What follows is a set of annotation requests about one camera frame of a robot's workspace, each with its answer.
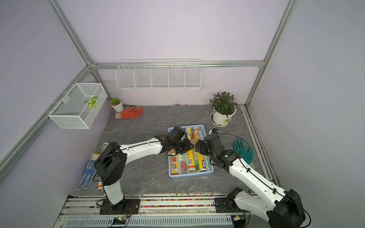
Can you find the green leaf toy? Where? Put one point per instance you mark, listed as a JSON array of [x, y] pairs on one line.
[[93, 103]]

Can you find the white green wrap roll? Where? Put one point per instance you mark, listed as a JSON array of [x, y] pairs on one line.
[[208, 165]]

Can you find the yellow red wrap roll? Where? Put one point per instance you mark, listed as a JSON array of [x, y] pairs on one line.
[[174, 163]]

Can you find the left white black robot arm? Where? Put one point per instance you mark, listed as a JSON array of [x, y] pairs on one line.
[[110, 164]]

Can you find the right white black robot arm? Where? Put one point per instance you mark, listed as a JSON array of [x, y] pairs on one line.
[[280, 208]]

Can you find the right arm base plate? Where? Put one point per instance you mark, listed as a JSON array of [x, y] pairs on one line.
[[226, 205]]

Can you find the blue patterned cloth glove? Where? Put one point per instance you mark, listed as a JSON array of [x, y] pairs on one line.
[[89, 172]]

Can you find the red rubber glove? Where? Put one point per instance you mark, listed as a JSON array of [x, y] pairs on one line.
[[130, 113]]

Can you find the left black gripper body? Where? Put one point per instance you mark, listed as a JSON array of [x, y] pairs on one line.
[[182, 147]]

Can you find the white slotted cable duct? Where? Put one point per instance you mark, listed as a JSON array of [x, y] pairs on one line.
[[155, 222]]

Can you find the light blue plastic basket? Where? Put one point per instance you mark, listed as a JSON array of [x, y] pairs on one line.
[[197, 173]]

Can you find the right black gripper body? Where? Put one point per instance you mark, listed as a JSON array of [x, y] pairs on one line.
[[204, 150]]

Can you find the white mesh wall basket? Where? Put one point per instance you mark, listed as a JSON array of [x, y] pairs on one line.
[[72, 113]]

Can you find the large potted green plant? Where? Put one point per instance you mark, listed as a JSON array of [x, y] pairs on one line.
[[224, 108]]

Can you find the small potted succulent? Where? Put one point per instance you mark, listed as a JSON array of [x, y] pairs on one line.
[[117, 105]]

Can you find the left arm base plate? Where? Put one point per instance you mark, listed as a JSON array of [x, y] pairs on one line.
[[126, 206]]

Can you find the green grape wrap roll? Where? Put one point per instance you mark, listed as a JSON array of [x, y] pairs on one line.
[[182, 164]]

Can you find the white wire wall shelf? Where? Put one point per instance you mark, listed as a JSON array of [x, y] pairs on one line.
[[158, 74]]

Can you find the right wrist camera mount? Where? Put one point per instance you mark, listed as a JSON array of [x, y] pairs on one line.
[[214, 131]]

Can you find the green rubber glove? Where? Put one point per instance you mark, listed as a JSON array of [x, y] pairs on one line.
[[245, 152]]

